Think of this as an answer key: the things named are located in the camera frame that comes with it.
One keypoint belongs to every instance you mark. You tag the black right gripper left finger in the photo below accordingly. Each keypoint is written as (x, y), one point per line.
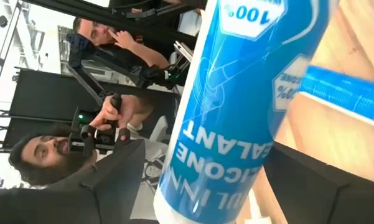
(81, 202)

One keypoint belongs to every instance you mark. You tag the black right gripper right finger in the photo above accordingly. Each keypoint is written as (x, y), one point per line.
(330, 202)

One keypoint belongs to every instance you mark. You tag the blue silicone sealant tube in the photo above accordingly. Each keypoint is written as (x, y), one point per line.
(230, 109)
(345, 93)

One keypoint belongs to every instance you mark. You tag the person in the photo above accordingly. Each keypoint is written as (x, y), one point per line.
(46, 152)
(93, 31)

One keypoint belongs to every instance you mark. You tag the black partition panel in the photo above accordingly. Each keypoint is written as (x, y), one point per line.
(49, 96)

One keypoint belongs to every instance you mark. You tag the black overhead frame beam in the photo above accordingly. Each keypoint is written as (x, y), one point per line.
(137, 26)

